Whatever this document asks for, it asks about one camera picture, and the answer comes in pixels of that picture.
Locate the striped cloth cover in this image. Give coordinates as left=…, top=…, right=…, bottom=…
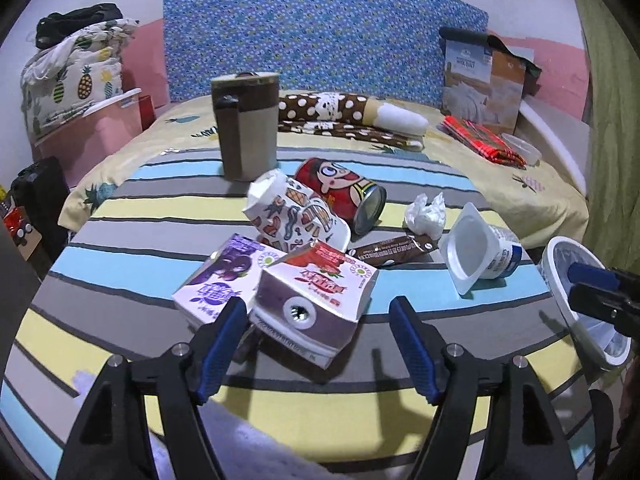
left=0, top=147, right=586, bottom=480

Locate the red plaid cloth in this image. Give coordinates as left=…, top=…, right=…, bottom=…
left=441, top=115, right=528, bottom=168

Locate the white roll pillow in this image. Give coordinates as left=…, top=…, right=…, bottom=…
left=375, top=101, right=429, bottom=137

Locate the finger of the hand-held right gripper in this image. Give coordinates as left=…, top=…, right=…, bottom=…
left=567, top=261, right=640, bottom=297
left=567, top=282, right=640, bottom=336

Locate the clear plastic container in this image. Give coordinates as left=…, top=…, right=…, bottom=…
left=501, top=132, right=541, bottom=166

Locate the pink storage box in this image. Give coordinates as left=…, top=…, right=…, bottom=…
left=32, top=87, right=143, bottom=188

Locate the white trash bin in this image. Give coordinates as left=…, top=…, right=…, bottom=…
left=541, top=236, right=633, bottom=372

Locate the red cartoon can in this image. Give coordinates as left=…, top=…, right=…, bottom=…
left=294, top=157, right=388, bottom=236

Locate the crumpled white tissue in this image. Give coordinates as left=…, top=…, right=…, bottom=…
left=404, top=192, right=447, bottom=241

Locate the black case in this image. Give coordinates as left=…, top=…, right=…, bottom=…
left=10, top=157, right=71, bottom=281

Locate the red and yellow packaging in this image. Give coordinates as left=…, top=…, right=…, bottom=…
left=0, top=185, right=41, bottom=261

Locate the pineapple print quilt bundle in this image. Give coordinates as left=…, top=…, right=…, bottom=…
left=21, top=19, right=141, bottom=136

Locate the green curtain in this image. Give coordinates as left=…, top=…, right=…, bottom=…
left=570, top=0, right=640, bottom=261

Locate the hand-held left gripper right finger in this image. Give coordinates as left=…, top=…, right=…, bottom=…
left=389, top=296, right=583, bottom=480

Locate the red milk carton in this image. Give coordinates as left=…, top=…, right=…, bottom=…
left=248, top=240, right=379, bottom=368

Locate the brown lidded jug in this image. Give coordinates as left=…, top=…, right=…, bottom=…
left=210, top=72, right=281, bottom=182

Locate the black bag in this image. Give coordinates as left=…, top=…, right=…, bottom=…
left=36, top=4, right=124, bottom=51

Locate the purple milk carton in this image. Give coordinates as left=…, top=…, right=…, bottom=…
left=171, top=233, right=281, bottom=326

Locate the white yogurt cup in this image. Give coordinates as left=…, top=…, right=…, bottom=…
left=438, top=202, right=523, bottom=296

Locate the yellow pineapple bedsheet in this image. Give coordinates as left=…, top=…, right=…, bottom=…
left=57, top=92, right=591, bottom=248

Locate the brown coffee sachet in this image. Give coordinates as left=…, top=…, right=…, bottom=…
left=347, top=234, right=436, bottom=267

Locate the brown polka dot blanket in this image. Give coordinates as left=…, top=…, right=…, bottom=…
left=277, top=89, right=426, bottom=151

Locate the white bed frame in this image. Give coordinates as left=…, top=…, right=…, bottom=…
left=520, top=102, right=587, bottom=196

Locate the patterned paper cup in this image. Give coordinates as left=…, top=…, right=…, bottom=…
left=242, top=170, right=352, bottom=253

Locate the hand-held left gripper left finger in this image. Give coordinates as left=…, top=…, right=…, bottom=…
left=57, top=296, right=251, bottom=480

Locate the blue floral headboard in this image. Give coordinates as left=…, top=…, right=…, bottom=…
left=162, top=0, right=490, bottom=108

